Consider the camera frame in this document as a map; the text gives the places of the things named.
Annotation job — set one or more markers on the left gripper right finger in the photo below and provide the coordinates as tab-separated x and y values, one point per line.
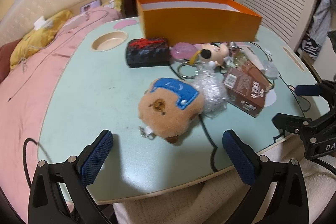
289	203

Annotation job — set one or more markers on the purple phone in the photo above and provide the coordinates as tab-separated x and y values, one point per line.
90	5

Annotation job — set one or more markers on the dark red pillow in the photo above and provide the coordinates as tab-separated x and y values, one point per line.
5	54

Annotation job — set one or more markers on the clear plastic capsule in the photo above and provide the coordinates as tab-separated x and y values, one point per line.
270	69

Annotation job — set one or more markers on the white cosmetic tube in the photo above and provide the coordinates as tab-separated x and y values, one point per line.
253	58

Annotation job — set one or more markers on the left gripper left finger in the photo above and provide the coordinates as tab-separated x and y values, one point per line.
59	193

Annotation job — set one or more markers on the bubble wrap bundle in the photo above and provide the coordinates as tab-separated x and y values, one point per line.
213	90

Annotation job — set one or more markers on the orange storage box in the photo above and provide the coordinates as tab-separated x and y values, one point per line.
197	21

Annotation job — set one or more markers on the dark red patterned pouch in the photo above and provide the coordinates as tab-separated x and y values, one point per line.
147	53

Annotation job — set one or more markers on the pink duvet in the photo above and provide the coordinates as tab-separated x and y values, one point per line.
25	96

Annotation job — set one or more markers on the cartoon figure keychain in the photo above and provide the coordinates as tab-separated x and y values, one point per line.
215	55

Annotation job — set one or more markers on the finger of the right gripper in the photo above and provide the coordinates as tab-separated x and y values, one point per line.
309	90
296	125

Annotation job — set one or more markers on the brown cardboard box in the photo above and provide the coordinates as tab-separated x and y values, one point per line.
246	92

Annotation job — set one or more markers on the capybara plush with blue cap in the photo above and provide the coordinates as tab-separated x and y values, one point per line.
169	106

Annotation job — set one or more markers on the pink plastic capsule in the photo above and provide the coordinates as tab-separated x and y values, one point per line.
183	51

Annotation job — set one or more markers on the yellow pillow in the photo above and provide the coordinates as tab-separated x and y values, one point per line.
36	40

